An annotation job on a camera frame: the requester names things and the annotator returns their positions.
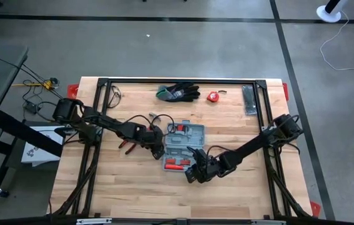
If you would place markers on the small red utility knife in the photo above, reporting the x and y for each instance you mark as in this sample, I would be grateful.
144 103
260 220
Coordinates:
170 161

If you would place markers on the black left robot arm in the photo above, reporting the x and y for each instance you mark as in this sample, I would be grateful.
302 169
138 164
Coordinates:
114 123

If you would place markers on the black aluminium table frame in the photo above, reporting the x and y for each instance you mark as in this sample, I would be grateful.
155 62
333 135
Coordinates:
195 81

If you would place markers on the silver bracket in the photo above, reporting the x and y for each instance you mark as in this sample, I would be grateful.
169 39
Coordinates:
267 222
94 221

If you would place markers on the hex key set red holder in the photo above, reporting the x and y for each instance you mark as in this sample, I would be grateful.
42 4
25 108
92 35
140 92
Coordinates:
180 127

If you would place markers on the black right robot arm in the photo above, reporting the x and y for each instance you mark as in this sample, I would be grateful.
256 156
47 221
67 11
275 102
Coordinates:
252 145

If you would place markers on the red table clamp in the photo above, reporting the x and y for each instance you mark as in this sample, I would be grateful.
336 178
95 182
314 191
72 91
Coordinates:
315 208
72 90
285 90

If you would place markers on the white cardboard box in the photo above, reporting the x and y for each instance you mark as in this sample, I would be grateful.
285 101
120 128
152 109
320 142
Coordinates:
39 150

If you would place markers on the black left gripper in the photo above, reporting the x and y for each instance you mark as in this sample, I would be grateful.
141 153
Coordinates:
152 136

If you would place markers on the black work glove green cuff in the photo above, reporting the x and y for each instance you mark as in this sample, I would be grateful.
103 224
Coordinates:
180 97
186 87

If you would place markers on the grey plastic tool case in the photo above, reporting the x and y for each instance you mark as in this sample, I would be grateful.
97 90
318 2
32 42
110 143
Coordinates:
192 137

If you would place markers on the red tape measure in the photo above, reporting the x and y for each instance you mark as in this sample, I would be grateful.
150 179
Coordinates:
213 96

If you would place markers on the white round pedestal base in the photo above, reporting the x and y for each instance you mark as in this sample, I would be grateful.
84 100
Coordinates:
327 15

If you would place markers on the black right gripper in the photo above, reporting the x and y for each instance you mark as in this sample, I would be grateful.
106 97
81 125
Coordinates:
208 165

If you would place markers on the black rectangular bar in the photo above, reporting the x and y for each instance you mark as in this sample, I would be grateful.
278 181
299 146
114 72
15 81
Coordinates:
249 100

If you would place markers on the black power adapter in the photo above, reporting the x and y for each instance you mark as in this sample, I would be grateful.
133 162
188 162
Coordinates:
30 107

